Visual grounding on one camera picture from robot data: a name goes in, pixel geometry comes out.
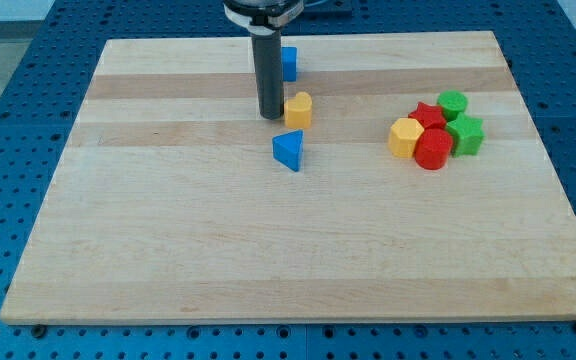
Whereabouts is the blue cube block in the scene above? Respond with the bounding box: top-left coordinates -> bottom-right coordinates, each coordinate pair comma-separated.
281,47 -> 298,82

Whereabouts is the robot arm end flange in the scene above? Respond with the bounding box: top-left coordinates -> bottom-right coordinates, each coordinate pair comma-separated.
223,0 -> 305,36

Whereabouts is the yellow heart block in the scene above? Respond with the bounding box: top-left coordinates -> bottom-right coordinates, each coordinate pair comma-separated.
284,92 -> 313,129

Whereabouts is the blue triangle block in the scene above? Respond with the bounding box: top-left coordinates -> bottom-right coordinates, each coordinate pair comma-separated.
272,130 -> 304,172

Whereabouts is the wooden board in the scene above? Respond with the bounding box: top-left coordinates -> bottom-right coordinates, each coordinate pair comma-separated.
0,31 -> 576,325

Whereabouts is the yellow hexagon block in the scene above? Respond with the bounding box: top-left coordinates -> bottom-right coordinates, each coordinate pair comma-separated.
387,118 -> 424,158

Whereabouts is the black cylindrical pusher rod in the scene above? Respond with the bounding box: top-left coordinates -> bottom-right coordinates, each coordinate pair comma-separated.
251,31 -> 284,120

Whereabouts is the red cylinder block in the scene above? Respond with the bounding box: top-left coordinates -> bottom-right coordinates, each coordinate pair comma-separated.
414,128 -> 453,170

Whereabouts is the red star block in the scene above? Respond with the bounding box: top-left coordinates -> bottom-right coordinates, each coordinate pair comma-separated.
408,102 -> 447,129

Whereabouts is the green cylinder block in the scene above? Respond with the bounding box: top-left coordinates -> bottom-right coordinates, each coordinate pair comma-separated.
437,90 -> 469,122

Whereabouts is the green star block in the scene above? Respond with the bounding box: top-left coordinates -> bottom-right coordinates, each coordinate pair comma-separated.
445,113 -> 485,157

